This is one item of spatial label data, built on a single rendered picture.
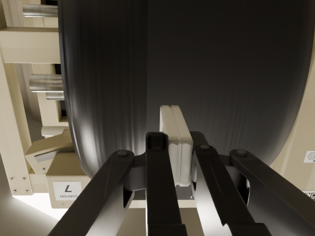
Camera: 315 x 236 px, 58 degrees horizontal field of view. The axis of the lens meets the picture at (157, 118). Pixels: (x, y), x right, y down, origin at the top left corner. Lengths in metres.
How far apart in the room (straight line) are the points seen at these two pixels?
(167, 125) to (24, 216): 3.73
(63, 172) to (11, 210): 3.04
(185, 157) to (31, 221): 3.66
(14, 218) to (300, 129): 3.57
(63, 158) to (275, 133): 0.82
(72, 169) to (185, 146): 0.85
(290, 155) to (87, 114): 0.46
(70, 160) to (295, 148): 0.72
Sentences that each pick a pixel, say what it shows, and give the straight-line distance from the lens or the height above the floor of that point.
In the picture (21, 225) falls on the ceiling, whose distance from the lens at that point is 3.79.
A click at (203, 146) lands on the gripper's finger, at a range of 0.16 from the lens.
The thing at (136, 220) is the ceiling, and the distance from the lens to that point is 3.56.
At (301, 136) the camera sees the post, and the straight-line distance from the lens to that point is 0.64.
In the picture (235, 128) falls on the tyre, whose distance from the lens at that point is 0.33.
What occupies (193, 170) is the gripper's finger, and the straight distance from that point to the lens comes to 0.16.
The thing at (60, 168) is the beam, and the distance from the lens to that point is 1.02.
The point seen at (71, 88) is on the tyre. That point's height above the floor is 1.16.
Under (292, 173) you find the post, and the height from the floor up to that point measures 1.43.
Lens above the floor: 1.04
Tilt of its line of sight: 27 degrees up
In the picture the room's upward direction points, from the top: 178 degrees counter-clockwise
